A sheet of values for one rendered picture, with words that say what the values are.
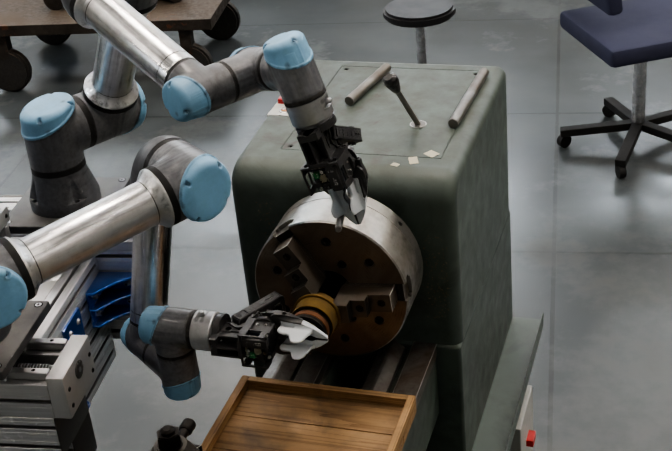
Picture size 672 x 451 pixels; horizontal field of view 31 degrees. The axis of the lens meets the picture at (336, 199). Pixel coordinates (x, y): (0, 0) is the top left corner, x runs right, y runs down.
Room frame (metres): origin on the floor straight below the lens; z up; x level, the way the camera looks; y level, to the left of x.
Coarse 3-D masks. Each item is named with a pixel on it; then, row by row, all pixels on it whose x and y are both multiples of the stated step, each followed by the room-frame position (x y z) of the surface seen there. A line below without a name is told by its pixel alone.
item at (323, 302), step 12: (300, 300) 1.94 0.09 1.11; (312, 300) 1.92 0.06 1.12; (324, 300) 1.92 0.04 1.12; (300, 312) 1.89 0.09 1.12; (312, 312) 1.89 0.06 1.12; (324, 312) 1.89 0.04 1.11; (336, 312) 1.92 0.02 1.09; (312, 324) 1.93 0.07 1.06; (324, 324) 1.87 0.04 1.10; (336, 324) 1.91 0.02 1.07
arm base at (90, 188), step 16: (32, 176) 2.32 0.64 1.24; (48, 176) 2.29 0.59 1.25; (64, 176) 2.29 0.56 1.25; (80, 176) 2.31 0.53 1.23; (32, 192) 2.32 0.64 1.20; (48, 192) 2.28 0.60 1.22; (64, 192) 2.28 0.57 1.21; (80, 192) 2.30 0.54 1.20; (96, 192) 2.33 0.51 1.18; (32, 208) 2.31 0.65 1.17; (48, 208) 2.28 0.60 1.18; (64, 208) 2.27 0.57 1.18; (80, 208) 2.28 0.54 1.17
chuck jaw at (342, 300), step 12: (348, 288) 1.98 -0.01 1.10; (360, 288) 1.97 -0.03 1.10; (372, 288) 1.96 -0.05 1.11; (384, 288) 1.96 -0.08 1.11; (396, 288) 1.97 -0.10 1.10; (336, 300) 1.94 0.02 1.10; (348, 300) 1.93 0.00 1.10; (360, 300) 1.93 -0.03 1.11; (372, 300) 1.94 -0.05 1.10; (384, 300) 1.93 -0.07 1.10; (396, 300) 1.96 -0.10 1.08; (348, 312) 1.92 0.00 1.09; (360, 312) 1.93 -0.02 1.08
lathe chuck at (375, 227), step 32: (288, 224) 2.07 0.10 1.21; (320, 224) 2.01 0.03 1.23; (352, 224) 2.00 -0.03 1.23; (384, 224) 2.04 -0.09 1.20; (320, 256) 2.01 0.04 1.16; (352, 256) 1.99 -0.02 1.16; (384, 256) 1.97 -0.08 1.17; (256, 288) 2.07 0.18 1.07; (288, 288) 2.04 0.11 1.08; (320, 288) 2.07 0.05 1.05; (416, 288) 2.02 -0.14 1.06; (352, 320) 2.00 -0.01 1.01; (384, 320) 1.97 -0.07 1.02; (352, 352) 2.00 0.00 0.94
